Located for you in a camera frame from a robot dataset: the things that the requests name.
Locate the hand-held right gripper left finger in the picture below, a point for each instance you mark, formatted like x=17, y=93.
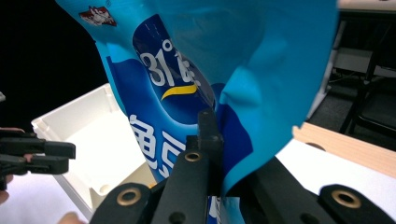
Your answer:
x=193, y=180

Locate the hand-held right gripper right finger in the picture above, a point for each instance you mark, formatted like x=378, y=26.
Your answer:
x=277, y=193

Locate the white plastic box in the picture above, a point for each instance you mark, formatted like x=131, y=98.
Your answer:
x=99, y=149

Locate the blue snack pouch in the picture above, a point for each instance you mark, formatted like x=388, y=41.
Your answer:
x=249, y=62

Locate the white desk leg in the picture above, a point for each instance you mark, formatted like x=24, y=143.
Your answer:
x=325, y=87

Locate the black folding chair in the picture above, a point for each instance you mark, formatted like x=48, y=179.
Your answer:
x=373, y=105

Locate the white background desk top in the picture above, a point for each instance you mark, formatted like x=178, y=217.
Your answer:
x=367, y=5

